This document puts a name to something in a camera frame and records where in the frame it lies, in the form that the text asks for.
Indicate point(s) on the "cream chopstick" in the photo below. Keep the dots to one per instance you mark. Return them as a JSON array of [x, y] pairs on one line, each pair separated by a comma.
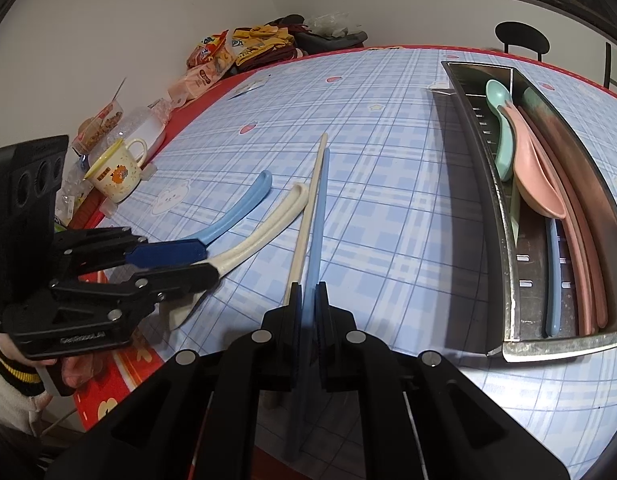
[[308, 210]]

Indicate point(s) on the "cream spoon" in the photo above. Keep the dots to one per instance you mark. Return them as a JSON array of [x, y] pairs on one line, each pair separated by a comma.
[[268, 232]]

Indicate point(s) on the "metal utensil tray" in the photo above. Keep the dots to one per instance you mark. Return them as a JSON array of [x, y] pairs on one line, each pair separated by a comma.
[[493, 240]]

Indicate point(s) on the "green spoon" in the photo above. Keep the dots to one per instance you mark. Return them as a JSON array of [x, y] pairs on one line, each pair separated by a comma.
[[501, 130]]

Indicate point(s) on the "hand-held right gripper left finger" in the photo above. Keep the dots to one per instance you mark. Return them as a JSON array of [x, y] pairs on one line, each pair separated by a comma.
[[297, 345]]

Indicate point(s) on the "blue spoon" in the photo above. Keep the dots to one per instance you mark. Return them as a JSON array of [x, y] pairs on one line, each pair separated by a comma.
[[238, 215]]

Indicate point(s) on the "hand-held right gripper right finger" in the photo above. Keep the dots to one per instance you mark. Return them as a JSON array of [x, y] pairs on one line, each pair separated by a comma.
[[322, 350]]

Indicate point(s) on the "black frame chair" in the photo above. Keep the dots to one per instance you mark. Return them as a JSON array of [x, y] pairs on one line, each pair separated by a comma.
[[607, 65]]

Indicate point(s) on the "snack cup with stick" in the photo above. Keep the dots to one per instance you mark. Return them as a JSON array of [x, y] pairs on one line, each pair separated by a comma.
[[96, 125]]

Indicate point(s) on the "orange snack bag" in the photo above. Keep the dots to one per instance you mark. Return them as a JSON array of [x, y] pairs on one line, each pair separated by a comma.
[[208, 50]]

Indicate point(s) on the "pink snack bag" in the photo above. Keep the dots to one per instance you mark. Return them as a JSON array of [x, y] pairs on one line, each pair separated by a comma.
[[201, 80]]

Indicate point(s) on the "person's left hand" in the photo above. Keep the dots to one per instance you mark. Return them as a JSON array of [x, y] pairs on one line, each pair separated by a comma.
[[86, 372]]

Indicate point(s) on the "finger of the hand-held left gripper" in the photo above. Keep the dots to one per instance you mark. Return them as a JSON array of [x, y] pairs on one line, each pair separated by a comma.
[[168, 252], [188, 277]]

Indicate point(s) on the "clear plastic bag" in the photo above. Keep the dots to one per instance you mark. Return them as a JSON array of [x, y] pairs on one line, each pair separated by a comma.
[[333, 22]]

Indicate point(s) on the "blue chopstick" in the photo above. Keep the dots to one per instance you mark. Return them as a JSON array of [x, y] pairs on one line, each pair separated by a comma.
[[552, 285], [316, 240]]

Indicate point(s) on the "pink spoon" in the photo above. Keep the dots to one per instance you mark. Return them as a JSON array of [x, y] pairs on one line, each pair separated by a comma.
[[533, 180]]

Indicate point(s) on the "black round-back chair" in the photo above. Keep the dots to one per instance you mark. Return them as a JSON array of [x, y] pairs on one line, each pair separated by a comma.
[[521, 37]]

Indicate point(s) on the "yellow printed cup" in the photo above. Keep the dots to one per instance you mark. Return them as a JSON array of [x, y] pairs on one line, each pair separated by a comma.
[[113, 175]]

